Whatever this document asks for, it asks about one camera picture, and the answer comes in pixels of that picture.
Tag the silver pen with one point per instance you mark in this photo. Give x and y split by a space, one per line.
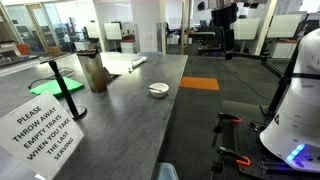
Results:
154 89

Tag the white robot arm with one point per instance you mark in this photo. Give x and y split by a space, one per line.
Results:
293 135

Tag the white ceramic bowl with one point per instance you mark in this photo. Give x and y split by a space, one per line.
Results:
164 87

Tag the orange floor tile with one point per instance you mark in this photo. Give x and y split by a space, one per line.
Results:
199 83

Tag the rolled white paper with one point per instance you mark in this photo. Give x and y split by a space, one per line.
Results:
135 62

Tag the upper orange black clamp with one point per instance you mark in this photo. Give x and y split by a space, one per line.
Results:
223 118

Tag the orange black clamp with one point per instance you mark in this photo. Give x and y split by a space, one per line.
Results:
222 153
223 118

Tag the metal rectangular container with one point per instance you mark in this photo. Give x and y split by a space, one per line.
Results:
91 63

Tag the black sign stand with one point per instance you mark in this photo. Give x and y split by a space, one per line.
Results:
77 112

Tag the blue grey chair back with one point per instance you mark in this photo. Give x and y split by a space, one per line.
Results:
165 171

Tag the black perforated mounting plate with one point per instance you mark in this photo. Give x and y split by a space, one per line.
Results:
244 138

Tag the lower orange black clamp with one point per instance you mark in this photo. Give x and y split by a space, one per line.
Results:
222 153

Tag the white printed paper sign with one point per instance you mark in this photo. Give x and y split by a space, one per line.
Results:
41 134

